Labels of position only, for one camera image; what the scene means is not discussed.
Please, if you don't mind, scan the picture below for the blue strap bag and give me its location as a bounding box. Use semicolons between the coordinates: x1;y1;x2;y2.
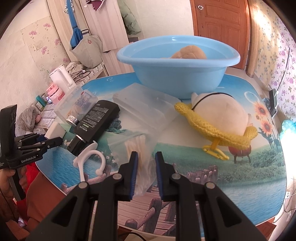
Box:
66;0;83;50

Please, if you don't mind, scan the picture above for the person's left hand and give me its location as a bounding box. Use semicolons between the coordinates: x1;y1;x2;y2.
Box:
1;166;27;201

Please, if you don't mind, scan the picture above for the clear plastic storage box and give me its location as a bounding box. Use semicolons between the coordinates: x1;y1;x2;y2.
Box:
112;82;182;134

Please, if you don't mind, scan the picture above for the white electric kettle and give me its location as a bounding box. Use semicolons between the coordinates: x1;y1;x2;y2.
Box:
49;65;76;94

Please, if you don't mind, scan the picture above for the white plastic hook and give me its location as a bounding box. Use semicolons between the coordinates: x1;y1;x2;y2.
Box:
73;141;106;182

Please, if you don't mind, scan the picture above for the light blue plastic basin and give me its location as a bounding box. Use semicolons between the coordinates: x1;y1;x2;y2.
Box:
117;35;240;99

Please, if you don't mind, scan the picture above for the grey tote bag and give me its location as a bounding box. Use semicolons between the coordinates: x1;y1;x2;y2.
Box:
70;35;103;68

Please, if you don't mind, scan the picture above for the black tube bottle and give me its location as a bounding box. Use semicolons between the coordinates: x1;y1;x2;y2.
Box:
67;100;120;156

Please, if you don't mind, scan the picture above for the beige bread plush toy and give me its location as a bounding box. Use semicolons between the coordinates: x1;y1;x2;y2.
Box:
171;45;207;59

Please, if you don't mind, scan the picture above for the brown wooden door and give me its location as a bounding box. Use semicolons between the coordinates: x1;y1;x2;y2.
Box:
190;0;250;70

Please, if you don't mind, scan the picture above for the pink cup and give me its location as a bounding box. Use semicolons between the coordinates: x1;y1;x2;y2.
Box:
46;83;65;105

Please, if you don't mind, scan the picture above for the clear bag of cotton swabs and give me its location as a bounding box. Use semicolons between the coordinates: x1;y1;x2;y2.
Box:
106;131;159;196

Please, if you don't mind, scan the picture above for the black phone stand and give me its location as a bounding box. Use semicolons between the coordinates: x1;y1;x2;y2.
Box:
263;89;278;118

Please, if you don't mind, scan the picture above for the white charger block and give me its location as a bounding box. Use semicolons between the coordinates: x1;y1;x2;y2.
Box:
45;121;66;139

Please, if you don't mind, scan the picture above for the clear plastic jar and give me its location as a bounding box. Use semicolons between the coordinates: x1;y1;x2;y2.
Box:
54;85;98;127

